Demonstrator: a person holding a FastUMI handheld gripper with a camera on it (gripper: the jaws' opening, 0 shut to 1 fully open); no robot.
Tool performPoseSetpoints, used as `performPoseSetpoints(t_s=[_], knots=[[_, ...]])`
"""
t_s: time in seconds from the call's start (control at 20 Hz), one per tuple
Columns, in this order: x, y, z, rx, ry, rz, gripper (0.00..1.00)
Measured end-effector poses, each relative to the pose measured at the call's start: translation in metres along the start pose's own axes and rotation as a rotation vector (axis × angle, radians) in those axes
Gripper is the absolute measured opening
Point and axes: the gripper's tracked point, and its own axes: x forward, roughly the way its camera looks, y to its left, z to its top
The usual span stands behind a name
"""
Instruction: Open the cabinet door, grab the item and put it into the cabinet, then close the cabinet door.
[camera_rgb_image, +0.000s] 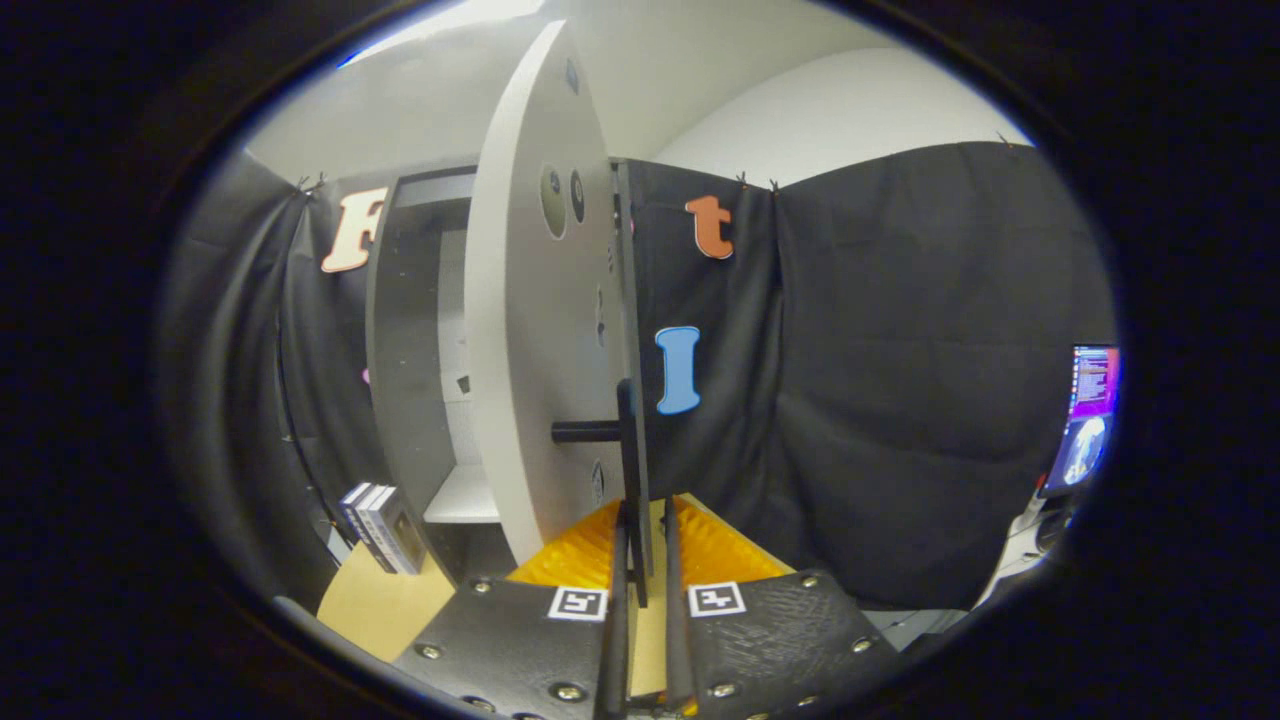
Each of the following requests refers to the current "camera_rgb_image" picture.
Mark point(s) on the grey cabinet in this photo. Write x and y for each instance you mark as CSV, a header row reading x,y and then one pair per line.
x,y
405,380

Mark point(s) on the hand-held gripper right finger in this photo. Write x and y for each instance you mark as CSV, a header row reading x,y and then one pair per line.
x,y
780,640

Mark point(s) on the computer monitor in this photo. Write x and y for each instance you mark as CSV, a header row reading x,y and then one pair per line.
x,y
1090,400

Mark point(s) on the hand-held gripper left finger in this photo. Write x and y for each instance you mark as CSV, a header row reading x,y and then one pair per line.
x,y
520,640

